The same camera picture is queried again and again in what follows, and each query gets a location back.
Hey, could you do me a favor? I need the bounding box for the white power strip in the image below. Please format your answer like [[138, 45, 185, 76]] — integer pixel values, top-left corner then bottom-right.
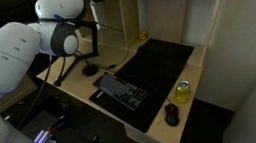
[[32, 127, 57, 143]]

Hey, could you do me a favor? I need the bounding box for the light wooden shelf unit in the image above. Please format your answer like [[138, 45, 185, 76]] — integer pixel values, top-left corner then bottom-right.
[[89, 0, 246, 83]]

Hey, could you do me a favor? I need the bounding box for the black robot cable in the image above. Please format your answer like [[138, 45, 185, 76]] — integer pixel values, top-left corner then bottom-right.
[[1, 5, 137, 131]]

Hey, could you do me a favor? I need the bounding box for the grey and black keyboard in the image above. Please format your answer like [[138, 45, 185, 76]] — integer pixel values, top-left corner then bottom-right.
[[91, 66, 151, 116]]

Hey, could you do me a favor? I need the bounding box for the yellow rubber duck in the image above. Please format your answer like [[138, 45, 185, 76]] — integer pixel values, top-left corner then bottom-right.
[[138, 30, 149, 41]]

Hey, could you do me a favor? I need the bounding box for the dark round cup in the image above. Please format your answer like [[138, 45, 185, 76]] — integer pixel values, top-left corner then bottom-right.
[[162, 102, 182, 129]]

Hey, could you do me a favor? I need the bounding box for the black monitor stand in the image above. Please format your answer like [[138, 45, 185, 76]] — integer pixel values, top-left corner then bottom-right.
[[45, 18, 106, 89]]

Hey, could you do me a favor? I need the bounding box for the black desk mat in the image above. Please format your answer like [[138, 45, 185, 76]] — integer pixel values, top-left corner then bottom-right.
[[81, 31, 206, 141]]

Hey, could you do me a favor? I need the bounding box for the orange desk cable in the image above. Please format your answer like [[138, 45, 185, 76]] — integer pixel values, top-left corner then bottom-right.
[[93, 43, 143, 73]]

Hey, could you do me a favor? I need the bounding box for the yellow drink can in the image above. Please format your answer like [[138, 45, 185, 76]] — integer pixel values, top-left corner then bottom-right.
[[173, 79, 194, 105]]

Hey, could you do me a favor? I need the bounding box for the black curved monitor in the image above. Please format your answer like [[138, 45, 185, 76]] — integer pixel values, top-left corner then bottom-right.
[[0, 0, 54, 30]]

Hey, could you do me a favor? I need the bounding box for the black gooseneck desk lamp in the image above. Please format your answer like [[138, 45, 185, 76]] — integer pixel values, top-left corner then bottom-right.
[[75, 47, 100, 78]]

